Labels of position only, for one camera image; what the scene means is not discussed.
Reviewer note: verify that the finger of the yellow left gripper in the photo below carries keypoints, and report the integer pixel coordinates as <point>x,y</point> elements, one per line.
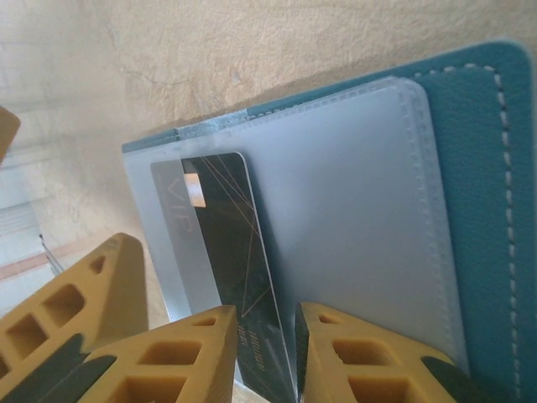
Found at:
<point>8,132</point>
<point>113,285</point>

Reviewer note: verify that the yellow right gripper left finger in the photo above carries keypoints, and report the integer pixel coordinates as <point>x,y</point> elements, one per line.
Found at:
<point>168,361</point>

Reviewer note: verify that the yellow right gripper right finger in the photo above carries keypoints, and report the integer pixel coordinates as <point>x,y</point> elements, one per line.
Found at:
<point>356,365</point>

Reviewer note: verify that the black VIP card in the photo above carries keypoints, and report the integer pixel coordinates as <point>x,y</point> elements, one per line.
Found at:
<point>226,235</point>

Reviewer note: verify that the teal leather card holder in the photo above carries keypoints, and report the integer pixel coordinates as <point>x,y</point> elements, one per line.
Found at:
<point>461,168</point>

